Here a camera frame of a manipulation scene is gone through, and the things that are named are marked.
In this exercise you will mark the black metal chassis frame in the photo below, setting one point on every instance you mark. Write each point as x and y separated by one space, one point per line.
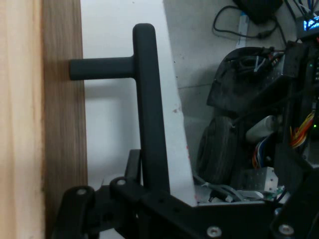
296 74

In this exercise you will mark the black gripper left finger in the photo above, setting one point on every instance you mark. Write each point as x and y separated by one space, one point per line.
129 214

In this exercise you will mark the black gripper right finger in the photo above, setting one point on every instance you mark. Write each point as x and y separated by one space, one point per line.
299 214

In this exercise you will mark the black rounded floor object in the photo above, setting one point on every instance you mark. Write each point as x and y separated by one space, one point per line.
261 10

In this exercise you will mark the white cylinder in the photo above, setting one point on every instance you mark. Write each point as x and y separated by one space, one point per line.
261 128

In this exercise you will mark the aluminium block with holes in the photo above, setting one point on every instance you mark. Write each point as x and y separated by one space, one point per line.
259 180

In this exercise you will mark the black rubber wheel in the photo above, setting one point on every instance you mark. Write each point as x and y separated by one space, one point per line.
216 152

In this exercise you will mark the green circuit board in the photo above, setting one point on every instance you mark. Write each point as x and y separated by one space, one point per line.
274 194

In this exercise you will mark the black plastic wheel cover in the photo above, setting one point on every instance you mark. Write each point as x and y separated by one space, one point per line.
231 89

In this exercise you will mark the black device with blue display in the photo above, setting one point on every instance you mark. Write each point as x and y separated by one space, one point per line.
307 25

